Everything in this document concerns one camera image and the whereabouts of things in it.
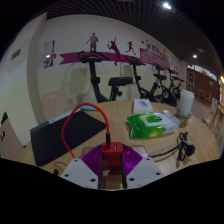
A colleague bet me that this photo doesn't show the small white box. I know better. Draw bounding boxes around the small white box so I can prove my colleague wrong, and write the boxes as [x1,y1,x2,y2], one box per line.
[132,98,154,115]

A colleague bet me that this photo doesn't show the small wall posters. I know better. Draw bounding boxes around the small wall posters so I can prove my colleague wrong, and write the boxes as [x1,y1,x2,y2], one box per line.
[42,40,57,69]

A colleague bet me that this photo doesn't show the red charger block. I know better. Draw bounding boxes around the red charger block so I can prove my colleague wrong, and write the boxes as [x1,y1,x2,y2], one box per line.
[100,141,124,167]

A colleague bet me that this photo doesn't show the black mouse pad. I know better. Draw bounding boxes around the black mouse pad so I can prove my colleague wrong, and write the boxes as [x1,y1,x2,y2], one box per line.
[29,110,107,167]

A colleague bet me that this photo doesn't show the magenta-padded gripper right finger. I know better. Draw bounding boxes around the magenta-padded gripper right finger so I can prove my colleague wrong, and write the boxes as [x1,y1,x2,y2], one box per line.
[121,143,165,190]

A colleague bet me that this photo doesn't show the grey wall vent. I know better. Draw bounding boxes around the grey wall vent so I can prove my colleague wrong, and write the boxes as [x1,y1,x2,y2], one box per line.
[10,48,22,62]

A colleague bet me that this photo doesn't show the blue and orange marker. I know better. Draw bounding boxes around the blue and orange marker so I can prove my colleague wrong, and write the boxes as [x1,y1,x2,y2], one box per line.
[79,103,105,112]

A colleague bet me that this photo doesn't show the light wooden chair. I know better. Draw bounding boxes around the light wooden chair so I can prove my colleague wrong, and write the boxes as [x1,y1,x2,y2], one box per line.
[39,87,73,122]

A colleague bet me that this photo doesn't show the red charging cable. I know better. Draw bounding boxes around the red charging cable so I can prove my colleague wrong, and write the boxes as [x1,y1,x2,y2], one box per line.
[53,102,112,176]

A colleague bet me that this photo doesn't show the black power cable with plug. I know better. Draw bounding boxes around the black power cable with plug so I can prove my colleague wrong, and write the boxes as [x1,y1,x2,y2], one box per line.
[148,131,197,163]

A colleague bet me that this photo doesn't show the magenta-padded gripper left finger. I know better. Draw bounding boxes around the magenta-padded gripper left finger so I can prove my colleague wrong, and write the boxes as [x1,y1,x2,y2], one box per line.
[60,144,105,190]

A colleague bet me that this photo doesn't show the white paper cup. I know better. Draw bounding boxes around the white paper cup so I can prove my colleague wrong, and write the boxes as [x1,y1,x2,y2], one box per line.
[177,89,196,117]

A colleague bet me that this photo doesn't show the green wet wipes pack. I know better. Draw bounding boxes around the green wet wipes pack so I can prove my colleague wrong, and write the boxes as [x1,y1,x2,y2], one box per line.
[126,109,182,140]

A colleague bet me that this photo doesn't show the pink power strip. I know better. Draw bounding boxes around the pink power strip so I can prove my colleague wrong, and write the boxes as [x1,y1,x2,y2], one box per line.
[79,144,150,178]

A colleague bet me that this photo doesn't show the ceiling lights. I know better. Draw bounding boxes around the ceiling lights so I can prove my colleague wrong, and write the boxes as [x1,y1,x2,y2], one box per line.
[162,2,198,59]

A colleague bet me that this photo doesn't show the round wooden coaster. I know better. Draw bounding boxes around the round wooden coaster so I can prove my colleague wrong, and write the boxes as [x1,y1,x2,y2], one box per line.
[175,111,193,120]

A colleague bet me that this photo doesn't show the row of black exercise bikes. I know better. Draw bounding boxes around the row of black exercise bikes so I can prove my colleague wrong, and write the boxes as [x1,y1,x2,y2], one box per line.
[77,50,185,108]

